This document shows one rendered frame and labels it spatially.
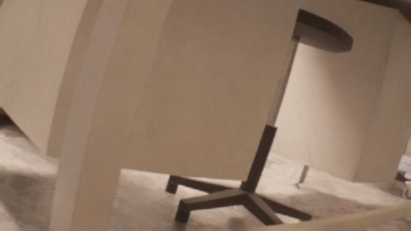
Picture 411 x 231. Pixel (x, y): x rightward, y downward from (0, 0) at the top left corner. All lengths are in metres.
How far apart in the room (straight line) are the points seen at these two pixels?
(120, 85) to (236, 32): 0.49
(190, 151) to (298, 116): 0.84
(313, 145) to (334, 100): 0.17
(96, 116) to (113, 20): 0.09
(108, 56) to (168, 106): 0.41
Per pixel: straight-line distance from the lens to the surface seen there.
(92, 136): 0.44
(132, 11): 0.43
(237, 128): 0.97
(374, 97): 1.54
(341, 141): 1.58
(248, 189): 1.37
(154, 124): 0.82
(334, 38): 1.25
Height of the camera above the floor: 0.39
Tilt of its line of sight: 3 degrees down
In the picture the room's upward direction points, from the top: 17 degrees clockwise
